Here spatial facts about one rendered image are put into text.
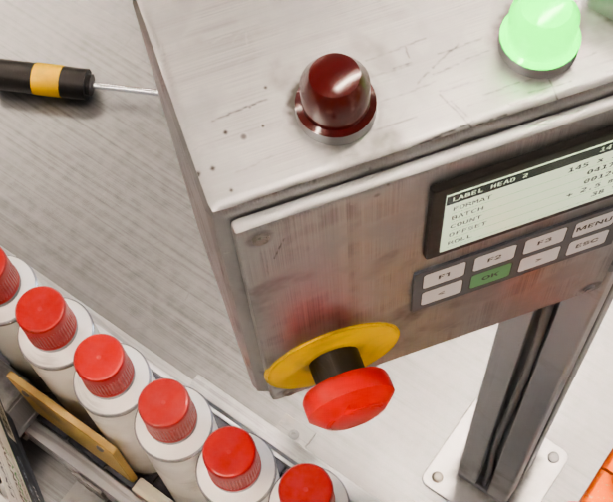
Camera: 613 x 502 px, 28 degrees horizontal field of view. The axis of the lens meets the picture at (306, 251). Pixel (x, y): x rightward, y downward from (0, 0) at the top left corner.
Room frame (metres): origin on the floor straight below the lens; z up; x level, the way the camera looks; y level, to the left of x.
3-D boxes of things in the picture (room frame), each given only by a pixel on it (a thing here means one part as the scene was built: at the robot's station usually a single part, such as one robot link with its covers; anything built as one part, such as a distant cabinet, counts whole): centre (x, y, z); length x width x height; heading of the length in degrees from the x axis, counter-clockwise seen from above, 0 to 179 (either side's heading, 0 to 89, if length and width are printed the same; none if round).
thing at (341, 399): (0.16, -0.01, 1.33); 0.04 x 0.03 x 0.04; 103
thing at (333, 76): (0.20, -0.01, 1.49); 0.03 x 0.03 x 0.02
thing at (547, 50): (0.22, -0.08, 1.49); 0.03 x 0.03 x 0.02
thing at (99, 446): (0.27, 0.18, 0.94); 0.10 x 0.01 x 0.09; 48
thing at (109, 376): (0.27, 0.14, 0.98); 0.05 x 0.05 x 0.20
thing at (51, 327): (0.31, 0.17, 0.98); 0.05 x 0.05 x 0.20
